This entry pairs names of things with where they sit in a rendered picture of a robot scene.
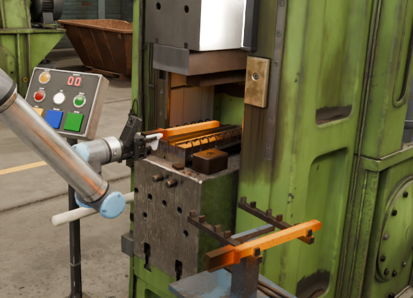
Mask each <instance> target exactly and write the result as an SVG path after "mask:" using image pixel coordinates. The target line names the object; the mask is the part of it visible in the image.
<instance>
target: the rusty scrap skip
mask: <svg viewBox="0 0 413 298"><path fill-rule="evenodd" d="M57 23H60V24H61V28H63V29H65V30H66V32H65V33H66V35H67V37H68V39H69V40H70V42H71V43H72V45H73V47H74V49H75V51H76V52H77V54H78V56H79V58H80V59H81V61H82V63H83V64H84V65H87V66H85V72H88V73H97V74H101V75H104V76H109V77H112V78H113V79H116V80H128V79H132V46H133V22H132V23H128V22H126V21H122V20H113V19H107V20H57ZM110 71H112V72H114V73H112V72H110Z"/></svg>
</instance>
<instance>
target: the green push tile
mask: <svg viewBox="0 0 413 298"><path fill-rule="evenodd" d="M83 118H84V115H83V114H75V113H70V112H69V113H68V115H67V118H66V122H65V126H64V130H69V131H78V132H80V129H81V125H82V121H83Z"/></svg>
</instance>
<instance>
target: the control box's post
mask: <svg viewBox="0 0 413 298"><path fill-rule="evenodd" d="M66 141H67V143H68V144H69V145H70V146H71V147H72V146H73V145H75V144H77V139H74V138H66ZM68 200H69V211H72V210H75V209H78V208H79V205H78V204H77V203H76V198H75V189H74V188H73V187H72V186H70V185H69V184H68ZM69 247H70V263H72V264H77V263H79V262H80V257H79V220H78V219H77V220H75V221H71V222H69ZM70 270H71V293H73V297H74V298H76V294H77V293H79V295H80V296H81V287H80V264H79V265H77V266H74V267H72V266H71V265H70Z"/></svg>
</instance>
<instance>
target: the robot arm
mask: <svg viewBox="0 0 413 298"><path fill-rule="evenodd" d="M0 121H1V122H2V123H3V124H4V125H6V126H7V127H8V128H9V129H10V130H11V131H12V132H13V133H15V134H16V135H17V136H18V137H19V138H20V139H21V140H22V141H23V142H24V143H25V144H26V145H27V146H28V147H29V148H31V149H32V150H33V151H34V152H35V153H36V154H37V155H38V156H40V158H41V159H42V160H43V161H44V162H45V163H47V164H48V165H49V166H50V167H51V168H52V169H53V170H54V171H56V172H57V173H58V174H59V175H60V176H61V177H62V178H63V179H64V180H65V181H66V182H67V183H68V184H69V185H70V186H72V187H73V188H74V189H75V198H76V203H77V204H78V205H79V206H82V207H83V208H93V209H95V210H96V211H97V212H99V213H100V214H101V215H102V216H103V217H106V218H108V219H113V218H116V217H118V216H119V215H120V214H121V213H122V212H123V210H124V208H125V204H126V201H125V197H124V196H123V195H122V193H121V192H118V191H116V190H115V188H113V186H112V185H110V183H108V182H107V180H105V179H103V178H102V177H101V166H102V165H106V164H109V163H112V162H117V163H122V161H123V160H127V159H130V160H134V161H137V160H142V159H146V153H147V147H149V146H151V147H152V150H153V151H154V150H156V149H157V146H158V142H159V139H160V138H161V137H162V136H163V134H161V133H158V134H153V135H147V136H146V137H145V136H142V135H141V132H136V131H137V129H138V127H139V125H140V123H141V119H140V118H138V117H135V116H133V115H130V116H129V118H128V120H127V123H126V124H125V126H124V129H123V131H122V133H121V135H120V138H119V139H118V138H115V137H113V136H110V137H107V138H101V139H98V140H94V141H89V142H85V143H79V144H75V145H73V146H72V147H71V146H70V145H69V144H68V143H67V142H66V141H65V140H64V139H63V138H62V137H61V136H60V135H59V134H58V133H57V132H56V131H55V130H54V129H53V128H52V127H51V126H50V125H49V124H48V123H47V122H46V121H45V120H44V119H43V118H42V117H41V116H40V115H39V114H38V113H37V112H36V111H35V110H34V109H33V108H32V107H31V106H30V105H29V104H28V103H27V102H26V101H25V100H24V99H23V98H22V97H21V96H20V95H19V94H18V93H17V84H16V83H15V82H14V81H13V80H12V79H11V78H10V77H9V76H8V75H7V74H6V73H5V72H4V71H3V70H2V69H1V68H0ZM142 157H143V158H142ZM140 158H141V159H140Z"/></svg>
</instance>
